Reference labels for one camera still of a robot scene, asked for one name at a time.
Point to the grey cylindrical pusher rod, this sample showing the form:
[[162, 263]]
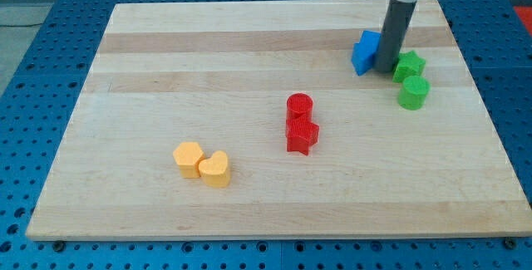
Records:
[[393, 32]]

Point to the green star block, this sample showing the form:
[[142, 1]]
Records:
[[408, 64]]

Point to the green circle block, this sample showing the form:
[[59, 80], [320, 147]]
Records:
[[413, 93]]

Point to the red circle block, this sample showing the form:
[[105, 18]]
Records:
[[299, 105]]

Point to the red star block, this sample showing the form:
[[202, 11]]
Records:
[[301, 135]]

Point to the blue block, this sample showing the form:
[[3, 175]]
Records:
[[364, 51]]

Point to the wooden board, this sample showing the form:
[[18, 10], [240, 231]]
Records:
[[220, 73]]

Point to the yellow heart block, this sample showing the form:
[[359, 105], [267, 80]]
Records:
[[215, 171]]

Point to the yellow pentagon block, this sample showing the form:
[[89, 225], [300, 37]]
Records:
[[187, 156]]

